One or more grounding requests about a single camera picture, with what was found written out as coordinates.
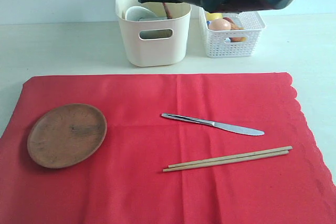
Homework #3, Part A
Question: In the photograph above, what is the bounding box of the wooden chopstick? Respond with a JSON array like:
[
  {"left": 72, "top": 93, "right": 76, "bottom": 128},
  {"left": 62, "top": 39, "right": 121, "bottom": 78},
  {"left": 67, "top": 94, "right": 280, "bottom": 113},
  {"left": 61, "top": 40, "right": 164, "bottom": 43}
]
[
  {"left": 168, "top": 146, "right": 292, "bottom": 168},
  {"left": 163, "top": 150, "right": 289, "bottom": 172}
]

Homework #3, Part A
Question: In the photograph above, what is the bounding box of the brown wooden spoon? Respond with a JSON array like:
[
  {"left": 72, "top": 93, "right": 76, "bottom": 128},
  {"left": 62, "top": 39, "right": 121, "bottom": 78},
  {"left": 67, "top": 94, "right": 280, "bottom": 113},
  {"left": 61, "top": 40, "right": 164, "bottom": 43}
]
[{"left": 162, "top": 3, "right": 173, "bottom": 19}]

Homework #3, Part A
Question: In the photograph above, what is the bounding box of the red toy sausage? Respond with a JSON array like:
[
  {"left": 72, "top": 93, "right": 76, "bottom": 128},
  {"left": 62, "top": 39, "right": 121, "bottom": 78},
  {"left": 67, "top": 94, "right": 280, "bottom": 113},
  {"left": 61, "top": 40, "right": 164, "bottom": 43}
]
[{"left": 223, "top": 17, "right": 235, "bottom": 25}]

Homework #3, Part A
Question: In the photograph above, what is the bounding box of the yellow toy cheese wedge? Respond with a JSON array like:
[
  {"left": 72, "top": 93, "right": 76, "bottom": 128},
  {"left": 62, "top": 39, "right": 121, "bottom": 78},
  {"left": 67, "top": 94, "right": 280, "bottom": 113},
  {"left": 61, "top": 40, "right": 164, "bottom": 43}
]
[{"left": 230, "top": 37, "right": 247, "bottom": 42}]

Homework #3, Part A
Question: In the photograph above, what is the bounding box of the red tablecloth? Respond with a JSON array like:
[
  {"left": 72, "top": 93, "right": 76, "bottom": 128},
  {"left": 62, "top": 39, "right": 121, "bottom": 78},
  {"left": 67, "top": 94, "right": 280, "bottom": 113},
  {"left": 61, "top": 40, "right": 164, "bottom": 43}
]
[{"left": 1, "top": 73, "right": 335, "bottom": 223}]

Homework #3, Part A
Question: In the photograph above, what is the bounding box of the stainless steel cup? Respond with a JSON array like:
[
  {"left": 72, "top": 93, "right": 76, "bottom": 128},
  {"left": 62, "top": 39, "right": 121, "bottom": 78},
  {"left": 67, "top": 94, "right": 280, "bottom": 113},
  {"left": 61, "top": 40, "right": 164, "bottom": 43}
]
[{"left": 138, "top": 17, "right": 167, "bottom": 22}]

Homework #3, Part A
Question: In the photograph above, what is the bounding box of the brown wooden plate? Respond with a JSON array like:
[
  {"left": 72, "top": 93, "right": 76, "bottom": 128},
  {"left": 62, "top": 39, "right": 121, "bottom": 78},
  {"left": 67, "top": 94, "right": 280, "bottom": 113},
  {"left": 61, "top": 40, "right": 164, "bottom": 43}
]
[{"left": 27, "top": 103, "right": 107, "bottom": 169}]

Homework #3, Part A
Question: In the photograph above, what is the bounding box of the cream plastic bin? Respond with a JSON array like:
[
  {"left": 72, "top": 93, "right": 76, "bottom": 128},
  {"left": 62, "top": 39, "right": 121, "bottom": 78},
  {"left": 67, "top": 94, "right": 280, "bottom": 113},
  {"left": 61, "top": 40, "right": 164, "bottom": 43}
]
[{"left": 115, "top": 0, "right": 192, "bottom": 67}]

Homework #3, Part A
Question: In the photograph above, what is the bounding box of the orange fried chicken piece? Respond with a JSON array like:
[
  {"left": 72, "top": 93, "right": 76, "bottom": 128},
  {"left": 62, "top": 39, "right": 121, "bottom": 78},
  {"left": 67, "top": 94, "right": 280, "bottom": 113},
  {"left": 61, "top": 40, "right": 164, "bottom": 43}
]
[{"left": 230, "top": 23, "right": 244, "bottom": 30}]

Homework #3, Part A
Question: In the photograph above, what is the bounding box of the yellow lemon with sticker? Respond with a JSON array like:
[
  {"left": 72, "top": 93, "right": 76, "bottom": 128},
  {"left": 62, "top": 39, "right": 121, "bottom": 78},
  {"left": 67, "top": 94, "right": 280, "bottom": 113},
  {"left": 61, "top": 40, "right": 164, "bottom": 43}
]
[{"left": 205, "top": 12, "right": 223, "bottom": 21}]

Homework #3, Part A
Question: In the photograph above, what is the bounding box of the silver table knife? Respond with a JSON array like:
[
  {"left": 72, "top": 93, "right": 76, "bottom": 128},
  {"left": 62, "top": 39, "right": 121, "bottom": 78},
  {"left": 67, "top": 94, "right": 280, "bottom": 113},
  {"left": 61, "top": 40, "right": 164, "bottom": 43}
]
[{"left": 161, "top": 113, "right": 265, "bottom": 136}]

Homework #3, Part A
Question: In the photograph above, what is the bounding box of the white ceramic bowl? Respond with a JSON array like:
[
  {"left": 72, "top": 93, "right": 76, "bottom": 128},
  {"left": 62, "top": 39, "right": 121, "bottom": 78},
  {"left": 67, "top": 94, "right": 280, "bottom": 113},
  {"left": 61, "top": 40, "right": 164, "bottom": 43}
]
[{"left": 125, "top": 6, "right": 157, "bottom": 22}]

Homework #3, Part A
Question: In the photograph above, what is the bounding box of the brown egg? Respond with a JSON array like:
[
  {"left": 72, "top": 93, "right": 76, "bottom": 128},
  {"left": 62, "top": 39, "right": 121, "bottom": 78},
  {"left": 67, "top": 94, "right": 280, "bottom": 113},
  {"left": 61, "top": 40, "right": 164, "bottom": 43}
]
[{"left": 208, "top": 19, "right": 231, "bottom": 31}]

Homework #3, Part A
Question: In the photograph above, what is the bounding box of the white perforated plastic basket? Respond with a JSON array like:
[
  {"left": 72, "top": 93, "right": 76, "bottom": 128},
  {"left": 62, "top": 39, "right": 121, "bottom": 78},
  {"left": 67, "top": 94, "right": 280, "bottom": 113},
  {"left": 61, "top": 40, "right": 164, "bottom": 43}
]
[{"left": 198, "top": 9, "right": 266, "bottom": 58}]

